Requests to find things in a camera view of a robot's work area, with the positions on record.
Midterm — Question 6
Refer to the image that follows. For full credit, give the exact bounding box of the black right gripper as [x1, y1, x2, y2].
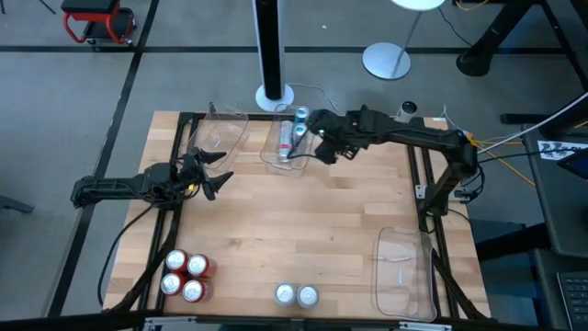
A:
[306, 108, 364, 166]

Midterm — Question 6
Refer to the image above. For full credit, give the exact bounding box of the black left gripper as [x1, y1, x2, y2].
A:
[170, 146, 234, 201]

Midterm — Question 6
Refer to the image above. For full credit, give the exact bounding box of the silver Celsius can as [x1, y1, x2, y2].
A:
[296, 284, 321, 310]
[274, 282, 298, 307]
[277, 120, 294, 163]

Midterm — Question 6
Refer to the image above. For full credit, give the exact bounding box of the red soda can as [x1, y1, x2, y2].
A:
[159, 272, 187, 297]
[181, 279, 213, 304]
[164, 248, 190, 273]
[186, 253, 217, 279]

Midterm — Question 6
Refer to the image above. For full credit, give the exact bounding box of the clear plastic bin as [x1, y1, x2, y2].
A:
[181, 103, 252, 171]
[370, 226, 438, 323]
[259, 103, 321, 178]

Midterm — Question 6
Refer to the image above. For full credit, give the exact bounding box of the white floor lamp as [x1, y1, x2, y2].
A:
[361, 0, 447, 81]

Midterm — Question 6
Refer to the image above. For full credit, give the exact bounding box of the black and white tower column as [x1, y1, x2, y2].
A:
[251, 0, 295, 113]

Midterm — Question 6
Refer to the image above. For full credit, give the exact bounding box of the black desk leg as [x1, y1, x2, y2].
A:
[456, 0, 588, 91]

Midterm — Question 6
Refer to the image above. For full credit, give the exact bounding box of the red and black rolling stool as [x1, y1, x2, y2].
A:
[60, 0, 138, 47]

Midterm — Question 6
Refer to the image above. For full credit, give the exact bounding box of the grey floor foot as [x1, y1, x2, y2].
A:
[0, 194, 36, 215]

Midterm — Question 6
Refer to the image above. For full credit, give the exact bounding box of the black crossbar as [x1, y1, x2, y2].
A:
[0, 308, 588, 331]

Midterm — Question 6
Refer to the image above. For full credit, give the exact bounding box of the white paper with black markers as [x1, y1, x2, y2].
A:
[537, 140, 588, 162]

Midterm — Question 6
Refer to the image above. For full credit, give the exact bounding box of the dark grey desk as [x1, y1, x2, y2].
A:
[521, 91, 588, 258]

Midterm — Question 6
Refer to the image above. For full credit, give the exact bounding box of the black tablet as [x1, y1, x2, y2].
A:
[569, 149, 588, 180]

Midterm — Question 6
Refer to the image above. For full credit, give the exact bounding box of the black keyboard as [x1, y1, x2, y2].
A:
[556, 270, 588, 331]

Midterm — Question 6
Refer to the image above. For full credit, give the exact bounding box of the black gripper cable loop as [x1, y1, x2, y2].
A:
[287, 135, 323, 162]

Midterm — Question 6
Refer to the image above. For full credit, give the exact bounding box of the thin white cable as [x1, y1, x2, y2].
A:
[285, 82, 345, 116]

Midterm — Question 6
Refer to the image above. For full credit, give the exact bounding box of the black metal table frame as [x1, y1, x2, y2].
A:
[137, 109, 489, 323]

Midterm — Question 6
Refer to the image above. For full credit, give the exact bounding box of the black cable bundle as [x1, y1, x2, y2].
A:
[109, 209, 181, 314]
[430, 247, 489, 322]

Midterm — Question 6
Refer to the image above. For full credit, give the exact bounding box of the yellow cable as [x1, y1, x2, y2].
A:
[463, 131, 537, 188]

